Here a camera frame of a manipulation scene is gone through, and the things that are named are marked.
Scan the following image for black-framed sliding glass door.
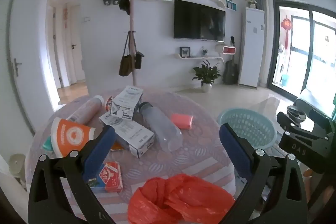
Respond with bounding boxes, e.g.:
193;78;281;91
266;0;336;107

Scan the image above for brown tote bag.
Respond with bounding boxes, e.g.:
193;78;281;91
118;31;133;77

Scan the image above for white hallway door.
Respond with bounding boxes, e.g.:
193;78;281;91
66;4;82;83

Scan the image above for red plastic bag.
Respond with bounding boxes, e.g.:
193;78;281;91
127;174;236;224

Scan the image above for white curved wall shelf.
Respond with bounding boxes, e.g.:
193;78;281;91
173;55;224;62

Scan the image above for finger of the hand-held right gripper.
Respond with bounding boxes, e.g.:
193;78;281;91
276;112;316;139

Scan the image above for black cap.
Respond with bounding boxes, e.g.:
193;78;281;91
119;0;131;16

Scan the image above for white tall cabinet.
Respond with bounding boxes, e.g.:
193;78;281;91
238;7;266;88

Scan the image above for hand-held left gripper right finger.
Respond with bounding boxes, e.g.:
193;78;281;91
219;123;309;224

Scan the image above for dark guitar case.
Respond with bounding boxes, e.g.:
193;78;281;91
223;36;238;85

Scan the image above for wall television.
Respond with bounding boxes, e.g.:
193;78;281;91
174;0;226;43

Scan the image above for large white milk carton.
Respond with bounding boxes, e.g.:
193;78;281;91
99;111;155;159

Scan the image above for upright white milk carton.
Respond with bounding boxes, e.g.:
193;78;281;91
115;86;144;109

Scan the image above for potted green plant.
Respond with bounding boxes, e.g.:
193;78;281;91
192;60;222;93

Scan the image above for red knot hanging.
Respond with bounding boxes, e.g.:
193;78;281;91
280;18;293;49

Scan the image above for pink sponge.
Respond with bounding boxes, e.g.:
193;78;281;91
170;113;194;130

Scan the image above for small black bag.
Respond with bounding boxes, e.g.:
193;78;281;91
134;51;145;70

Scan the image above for clear plastic bottle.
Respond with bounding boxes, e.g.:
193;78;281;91
139;101;183;152

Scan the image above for grey chair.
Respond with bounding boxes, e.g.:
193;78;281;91
295;89;329;115

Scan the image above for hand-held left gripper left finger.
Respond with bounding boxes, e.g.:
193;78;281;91
28;125;116;224

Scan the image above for orange paper cup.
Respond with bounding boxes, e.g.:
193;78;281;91
51;117;96;158

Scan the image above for teal green packet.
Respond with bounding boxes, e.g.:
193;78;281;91
43;136;55;152

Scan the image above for white room door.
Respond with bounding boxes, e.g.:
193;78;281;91
7;0;61;136

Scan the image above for crushed white milk carton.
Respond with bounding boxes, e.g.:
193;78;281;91
109;100;135;121

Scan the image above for red cigarette pack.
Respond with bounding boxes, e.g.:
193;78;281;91
88;161;124;193

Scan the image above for wooden coat rack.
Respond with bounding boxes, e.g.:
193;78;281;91
125;0;150;87

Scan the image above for teal plastic basket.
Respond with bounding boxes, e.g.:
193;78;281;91
217;108;277;150

